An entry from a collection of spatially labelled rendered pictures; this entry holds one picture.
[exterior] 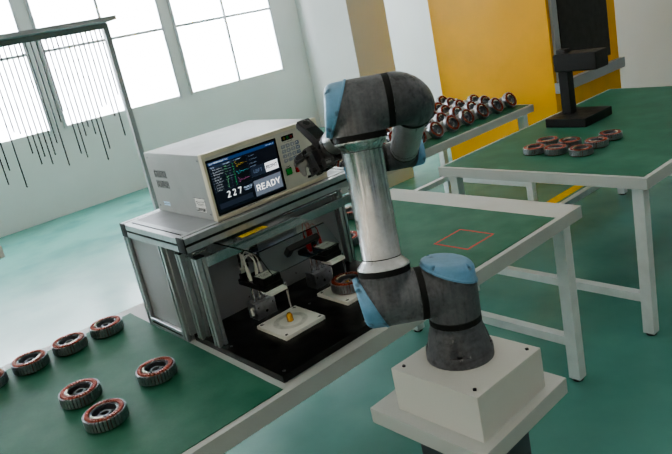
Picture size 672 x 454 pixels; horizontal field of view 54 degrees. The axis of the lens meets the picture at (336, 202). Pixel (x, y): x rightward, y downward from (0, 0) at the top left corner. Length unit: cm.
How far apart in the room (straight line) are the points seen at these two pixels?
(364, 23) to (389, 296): 470
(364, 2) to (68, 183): 425
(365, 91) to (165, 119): 757
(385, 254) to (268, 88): 838
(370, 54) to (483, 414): 482
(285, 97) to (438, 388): 862
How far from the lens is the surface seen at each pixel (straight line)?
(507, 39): 546
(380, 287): 141
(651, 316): 326
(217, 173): 198
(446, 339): 148
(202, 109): 914
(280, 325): 202
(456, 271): 142
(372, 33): 602
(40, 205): 835
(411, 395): 154
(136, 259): 231
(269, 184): 208
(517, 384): 151
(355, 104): 137
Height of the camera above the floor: 163
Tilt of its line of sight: 16 degrees down
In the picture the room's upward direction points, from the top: 12 degrees counter-clockwise
